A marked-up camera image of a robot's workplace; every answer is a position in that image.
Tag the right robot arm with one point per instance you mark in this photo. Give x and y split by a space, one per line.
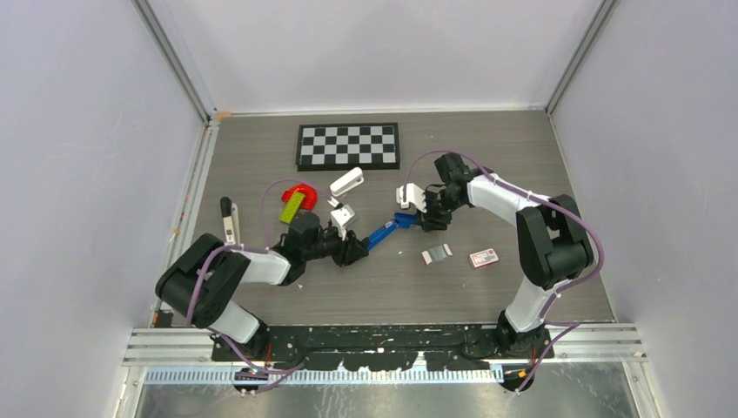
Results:
553 245

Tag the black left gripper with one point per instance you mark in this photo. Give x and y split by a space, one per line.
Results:
346 251

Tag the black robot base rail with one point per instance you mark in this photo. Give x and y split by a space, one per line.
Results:
449 347

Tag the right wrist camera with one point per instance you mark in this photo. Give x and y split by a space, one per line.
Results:
411 196

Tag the red arch toy block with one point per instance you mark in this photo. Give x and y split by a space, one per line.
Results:
310 196

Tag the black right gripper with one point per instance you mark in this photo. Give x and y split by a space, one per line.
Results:
431 219

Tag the red white staple box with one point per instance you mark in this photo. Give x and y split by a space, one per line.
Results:
483 258

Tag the blue stapler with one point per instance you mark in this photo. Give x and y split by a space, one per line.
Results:
400 220

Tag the green lego brick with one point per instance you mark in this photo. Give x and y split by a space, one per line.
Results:
293 202

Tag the black and white stapler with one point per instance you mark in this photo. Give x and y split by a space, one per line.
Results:
229 215

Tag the checkerboard calibration board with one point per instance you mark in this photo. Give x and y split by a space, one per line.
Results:
341 147

